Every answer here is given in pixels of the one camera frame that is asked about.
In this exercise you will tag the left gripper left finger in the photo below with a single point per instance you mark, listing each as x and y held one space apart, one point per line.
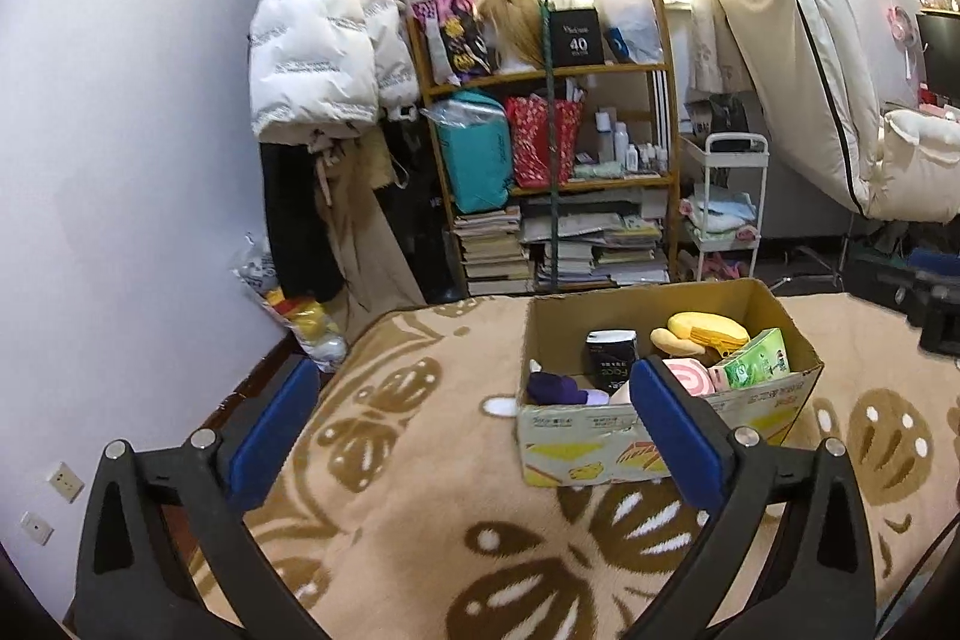
131 581

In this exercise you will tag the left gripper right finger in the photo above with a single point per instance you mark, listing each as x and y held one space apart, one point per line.
818 578

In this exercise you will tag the green tissue pack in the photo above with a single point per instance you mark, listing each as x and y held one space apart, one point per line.
762 359

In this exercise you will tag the pink swirl plush cushion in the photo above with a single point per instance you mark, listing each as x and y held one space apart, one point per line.
689 372

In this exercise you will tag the black Face tissue pack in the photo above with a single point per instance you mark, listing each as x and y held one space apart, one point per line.
611 354

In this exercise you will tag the white cushion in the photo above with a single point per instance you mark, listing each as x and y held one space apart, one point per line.
915 177

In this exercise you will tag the cardboard box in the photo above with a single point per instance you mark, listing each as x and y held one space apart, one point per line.
585 446

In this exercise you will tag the white rolling cart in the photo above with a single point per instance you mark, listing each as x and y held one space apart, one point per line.
723 215

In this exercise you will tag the beige patterned rug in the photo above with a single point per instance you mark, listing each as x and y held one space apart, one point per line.
411 507

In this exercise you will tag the yellow plush toy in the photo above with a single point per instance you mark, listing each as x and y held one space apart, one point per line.
694 334

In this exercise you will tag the black monitor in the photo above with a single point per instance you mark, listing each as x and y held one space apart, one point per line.
940 36

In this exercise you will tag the plastic bag of toys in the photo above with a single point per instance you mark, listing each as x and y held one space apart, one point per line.
305 318

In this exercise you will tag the purple plush toy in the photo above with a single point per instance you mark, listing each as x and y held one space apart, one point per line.
547 389

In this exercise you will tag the white folded mattress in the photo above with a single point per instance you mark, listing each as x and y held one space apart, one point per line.
808 69

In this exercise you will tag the wooden shelf unit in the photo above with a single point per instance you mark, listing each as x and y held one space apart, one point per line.
661 113

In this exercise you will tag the beige trench coat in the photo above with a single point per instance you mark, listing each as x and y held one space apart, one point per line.
377 279

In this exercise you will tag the black box with 40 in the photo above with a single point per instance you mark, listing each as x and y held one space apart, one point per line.
575 38

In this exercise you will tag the red patterned bag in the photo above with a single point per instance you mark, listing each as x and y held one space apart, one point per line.
530 139

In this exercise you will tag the green pole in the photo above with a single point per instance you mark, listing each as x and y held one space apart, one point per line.
553 150

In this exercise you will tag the teal bag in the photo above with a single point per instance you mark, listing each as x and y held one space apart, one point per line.
473 133

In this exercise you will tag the blonde wig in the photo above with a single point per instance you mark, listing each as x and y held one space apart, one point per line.
513 31

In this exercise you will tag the white puffer jacket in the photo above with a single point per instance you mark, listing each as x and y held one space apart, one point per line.
326 70

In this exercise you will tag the wall socket lower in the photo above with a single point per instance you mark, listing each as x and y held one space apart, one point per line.
36 528

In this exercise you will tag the wall socket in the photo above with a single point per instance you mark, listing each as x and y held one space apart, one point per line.
36 528
65 482

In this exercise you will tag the wall socket upper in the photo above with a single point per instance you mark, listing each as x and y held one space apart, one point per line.
65 482

